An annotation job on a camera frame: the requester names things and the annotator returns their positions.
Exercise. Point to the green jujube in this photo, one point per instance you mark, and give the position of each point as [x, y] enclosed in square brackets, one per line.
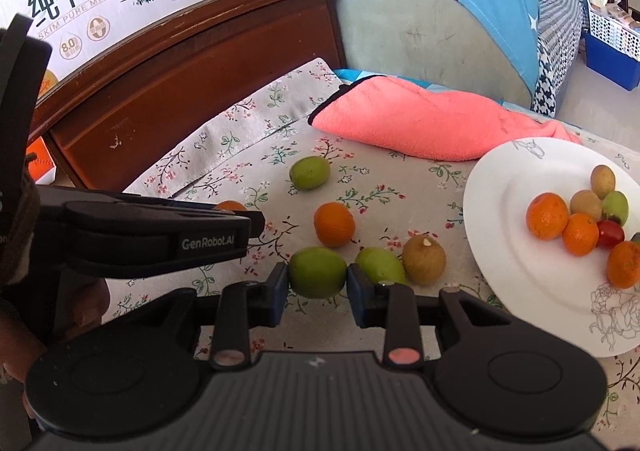
[310, 172]
[317, 272]
[380, 265]
[615, 207]

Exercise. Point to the houndstooth sofa cover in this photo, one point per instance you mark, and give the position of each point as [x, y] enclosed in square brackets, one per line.
[560, 27]

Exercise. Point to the brown kiwi fruit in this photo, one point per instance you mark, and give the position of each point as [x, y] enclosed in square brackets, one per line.
[424, 260]

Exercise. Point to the brown longan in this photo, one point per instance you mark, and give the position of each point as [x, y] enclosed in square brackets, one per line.
[588, 203]
[602, 181]

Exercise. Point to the green sofa armrest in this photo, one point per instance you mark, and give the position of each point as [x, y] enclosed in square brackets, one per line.
[438, 41]

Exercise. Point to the wooden headboard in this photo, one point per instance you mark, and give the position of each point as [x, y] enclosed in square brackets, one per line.
[109, 121]

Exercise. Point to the blue plastic bin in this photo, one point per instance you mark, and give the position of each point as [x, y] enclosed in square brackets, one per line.
[612, 64]

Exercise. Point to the floral tablecloth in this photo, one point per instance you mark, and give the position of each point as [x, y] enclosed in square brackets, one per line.
[246, 156]

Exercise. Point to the white plastic basket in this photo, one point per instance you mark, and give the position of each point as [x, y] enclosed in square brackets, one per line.
[615, 27]

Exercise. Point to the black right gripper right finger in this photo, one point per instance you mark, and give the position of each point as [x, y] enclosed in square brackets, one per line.
[392, 307]

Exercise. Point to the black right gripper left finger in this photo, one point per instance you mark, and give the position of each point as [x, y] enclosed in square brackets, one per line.
[242, 307]

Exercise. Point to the pink towel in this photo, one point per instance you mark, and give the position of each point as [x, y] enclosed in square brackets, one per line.
[453, 126]

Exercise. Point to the white floral plate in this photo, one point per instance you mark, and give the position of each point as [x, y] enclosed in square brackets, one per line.
[539, 281]

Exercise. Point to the orange box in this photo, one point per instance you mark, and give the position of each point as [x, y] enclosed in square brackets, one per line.
[41, 168]

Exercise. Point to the red cherry tomato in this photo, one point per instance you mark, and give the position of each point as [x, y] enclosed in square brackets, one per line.
[610, 234]

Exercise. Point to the orange tangerine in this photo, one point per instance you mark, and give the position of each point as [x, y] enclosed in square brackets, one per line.
[230, 205]
[623, 265]
[334, 225]
[547, 216]
[580, 235]

